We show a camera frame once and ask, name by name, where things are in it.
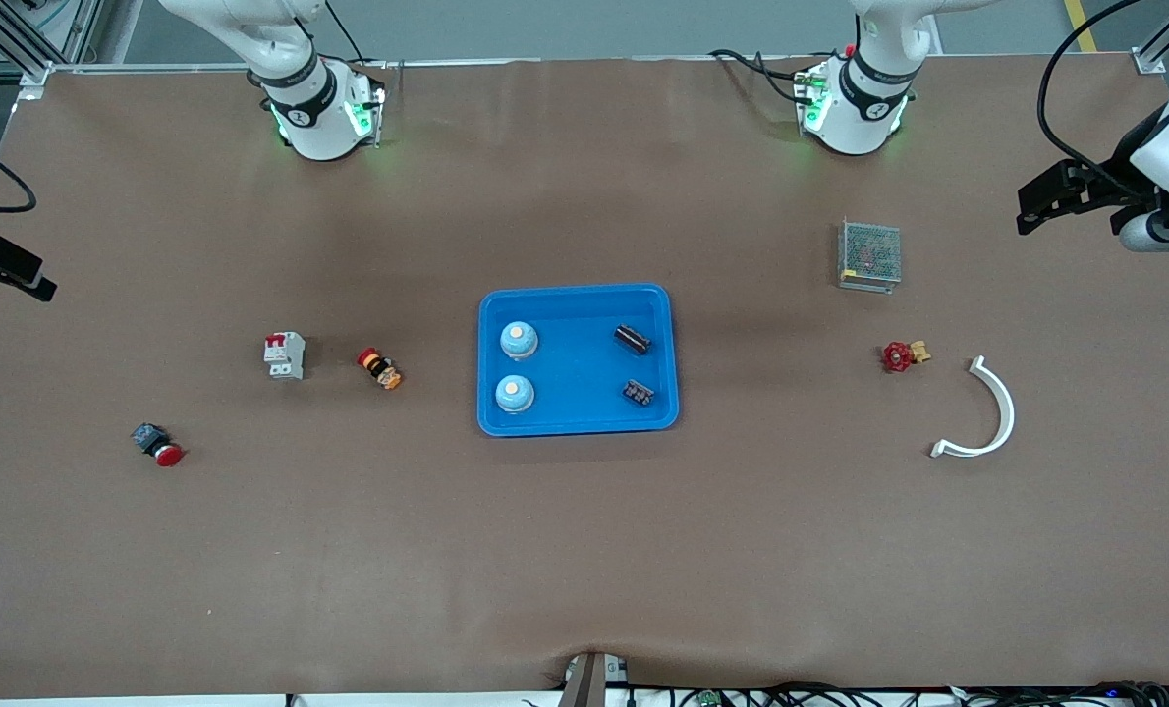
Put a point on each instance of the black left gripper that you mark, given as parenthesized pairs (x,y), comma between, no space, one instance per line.
(1122,175)

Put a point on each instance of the dark brown cylindrical capacitor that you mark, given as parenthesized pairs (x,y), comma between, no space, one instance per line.
(639,393)
(632,339)

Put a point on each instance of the blue dome call bell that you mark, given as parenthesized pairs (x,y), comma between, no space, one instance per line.
(514,394)
(519,341)

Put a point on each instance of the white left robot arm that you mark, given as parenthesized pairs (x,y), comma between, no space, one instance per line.
(855,123)

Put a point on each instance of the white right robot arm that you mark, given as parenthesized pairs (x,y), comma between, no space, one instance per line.
(309,128)

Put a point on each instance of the metal mesh power supply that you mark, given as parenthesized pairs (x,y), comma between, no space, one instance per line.
(869,253)

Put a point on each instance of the red mushroom push button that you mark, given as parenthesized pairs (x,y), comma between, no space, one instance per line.
(157,445)

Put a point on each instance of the orange red emergency stop button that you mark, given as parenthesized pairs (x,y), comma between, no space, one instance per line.
(380,369)

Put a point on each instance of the blue plastic tray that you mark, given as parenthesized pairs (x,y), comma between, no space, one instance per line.
(575,363)

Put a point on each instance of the brown table cover sheet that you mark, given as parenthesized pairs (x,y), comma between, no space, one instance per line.
(584,540)

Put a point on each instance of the white curved plastic bracket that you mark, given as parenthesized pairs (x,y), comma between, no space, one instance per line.
(958,453)

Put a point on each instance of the white circuit breaker red switch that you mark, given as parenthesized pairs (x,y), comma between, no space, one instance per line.
(285,355)

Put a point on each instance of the grey table edge bracket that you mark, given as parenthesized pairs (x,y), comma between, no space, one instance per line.
(594,682)

